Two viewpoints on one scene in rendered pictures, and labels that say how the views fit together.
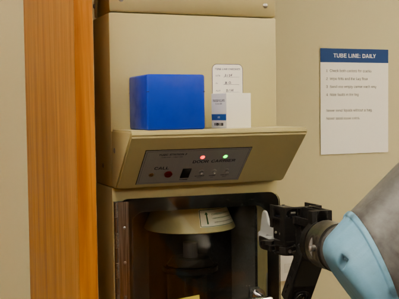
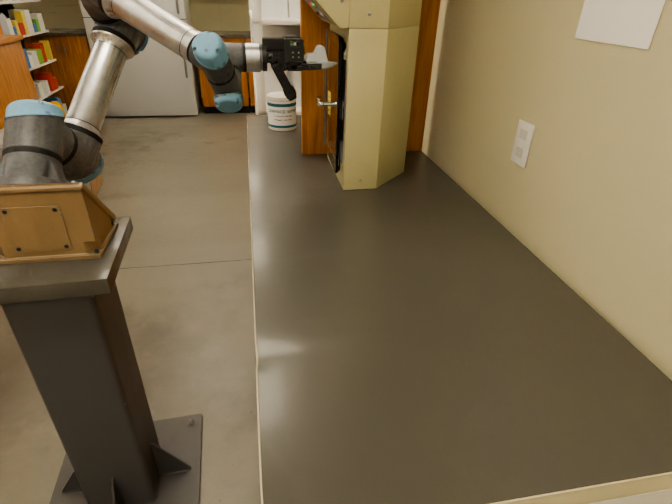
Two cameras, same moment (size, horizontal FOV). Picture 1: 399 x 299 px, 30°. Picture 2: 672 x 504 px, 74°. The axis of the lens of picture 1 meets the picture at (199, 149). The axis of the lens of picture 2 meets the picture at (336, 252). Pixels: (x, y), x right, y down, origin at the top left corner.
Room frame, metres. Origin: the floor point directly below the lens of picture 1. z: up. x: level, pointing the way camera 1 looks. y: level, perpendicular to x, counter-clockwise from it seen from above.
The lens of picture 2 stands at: (1.63, -1.48, 1.50)
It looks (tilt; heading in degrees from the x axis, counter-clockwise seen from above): 30 degrees down; 101
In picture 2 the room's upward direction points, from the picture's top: 2 degrees clockwise
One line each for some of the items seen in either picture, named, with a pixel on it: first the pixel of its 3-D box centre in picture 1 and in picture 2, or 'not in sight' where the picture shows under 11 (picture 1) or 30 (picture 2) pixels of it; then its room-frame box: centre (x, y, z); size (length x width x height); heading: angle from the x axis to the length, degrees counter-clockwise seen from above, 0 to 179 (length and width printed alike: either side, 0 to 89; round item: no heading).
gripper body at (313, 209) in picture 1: (303, 232); (283, 54); (1.21, -0.17, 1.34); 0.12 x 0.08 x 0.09; 22
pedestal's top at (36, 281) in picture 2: not in sight; (51, 256); (0.78, -0.70, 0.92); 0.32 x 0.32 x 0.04; 25
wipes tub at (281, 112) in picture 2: not in sight; (282, 111); (0.98, 0.52, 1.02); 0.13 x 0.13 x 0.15
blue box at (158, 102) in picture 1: (166, 102); not in sight; (1.25, 0.05, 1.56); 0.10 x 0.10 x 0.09; 22
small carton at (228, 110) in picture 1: (231, 110); not in sight; (1.30, -0.06, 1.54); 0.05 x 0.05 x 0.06; 30
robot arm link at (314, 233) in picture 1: (328, 245); (254, 57); (1.14, -0.20, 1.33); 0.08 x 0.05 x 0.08; 112
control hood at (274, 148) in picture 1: (210, 157); (319, 4); (1.28, -0.02, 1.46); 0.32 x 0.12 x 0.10; 112
